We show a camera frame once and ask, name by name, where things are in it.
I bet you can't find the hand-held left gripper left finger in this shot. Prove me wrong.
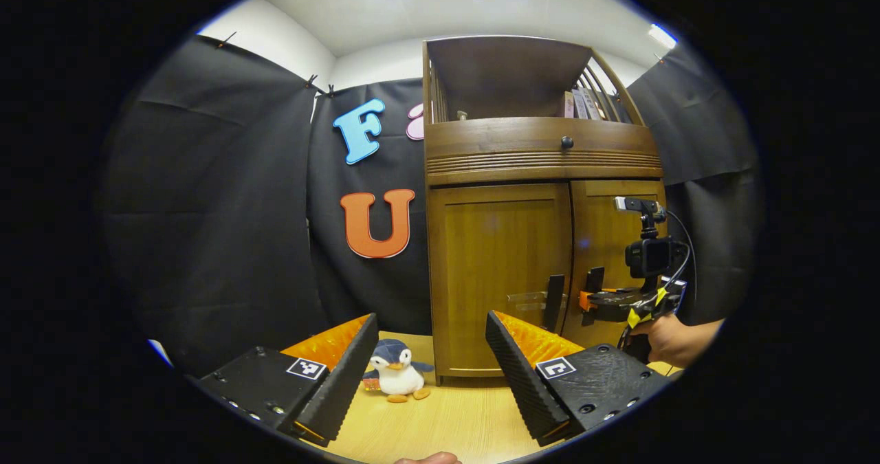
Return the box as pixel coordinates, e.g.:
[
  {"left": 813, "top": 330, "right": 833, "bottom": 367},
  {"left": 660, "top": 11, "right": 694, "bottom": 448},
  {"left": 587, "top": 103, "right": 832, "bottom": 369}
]
[{"left": 196, "top": 313, "right": 380, "bottom": 448}]

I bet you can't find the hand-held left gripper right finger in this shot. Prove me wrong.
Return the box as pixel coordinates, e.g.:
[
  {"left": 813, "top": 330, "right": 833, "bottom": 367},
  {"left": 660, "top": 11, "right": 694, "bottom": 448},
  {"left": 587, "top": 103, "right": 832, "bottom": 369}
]
[{"left": 485, "top": 311, "right": 671, "bottom": 448}]

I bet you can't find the black door handle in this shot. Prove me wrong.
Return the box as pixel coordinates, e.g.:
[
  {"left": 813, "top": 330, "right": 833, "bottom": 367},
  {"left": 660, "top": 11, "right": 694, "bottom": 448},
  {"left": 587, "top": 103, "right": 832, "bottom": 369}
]
[
  {"left": 583, "top": 266, "right": 606, "bottom": 327},
  {"left": 545, "top": 274, "right": 566, "bottom": 333}
]

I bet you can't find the wooden shoe cabinet door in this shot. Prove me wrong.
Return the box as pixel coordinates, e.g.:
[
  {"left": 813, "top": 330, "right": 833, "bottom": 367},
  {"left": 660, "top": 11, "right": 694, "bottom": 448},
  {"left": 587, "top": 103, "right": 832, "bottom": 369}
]
[
  {"left": 564, "top": 179, "right": 668, "bottom": 351},
  {"left": 428, "top": 182, "right": 573, "bottom": 379}
]

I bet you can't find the wooden double-door shoe cabinet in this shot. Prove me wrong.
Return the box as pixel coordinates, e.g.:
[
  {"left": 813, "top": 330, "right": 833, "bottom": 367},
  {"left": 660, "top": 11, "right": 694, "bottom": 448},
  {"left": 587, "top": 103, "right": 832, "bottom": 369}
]
[{"left": 421, "top": 34, "right": 668, "bottom": 387}]

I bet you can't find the wooden cabinet drawer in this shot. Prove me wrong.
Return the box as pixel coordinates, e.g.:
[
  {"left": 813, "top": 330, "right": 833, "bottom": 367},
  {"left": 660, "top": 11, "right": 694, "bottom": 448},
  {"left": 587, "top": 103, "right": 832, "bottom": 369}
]
[{"left": 424, "top": 117, "right": 664, "bottom": 186}]

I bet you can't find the penguin plush toy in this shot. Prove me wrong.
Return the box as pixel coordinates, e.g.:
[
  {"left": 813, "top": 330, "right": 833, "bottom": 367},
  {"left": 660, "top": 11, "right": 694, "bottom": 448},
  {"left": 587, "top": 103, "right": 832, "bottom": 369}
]
[{"left": 362, "top": 338, "right": 435, "bottom": 404}]

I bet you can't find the clear tape strip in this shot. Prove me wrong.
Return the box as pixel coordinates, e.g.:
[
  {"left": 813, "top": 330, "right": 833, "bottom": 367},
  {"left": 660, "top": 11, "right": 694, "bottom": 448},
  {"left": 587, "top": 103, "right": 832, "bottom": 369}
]
[{"left": 507, "top": 291, "right": 551, "bottom": 313}]

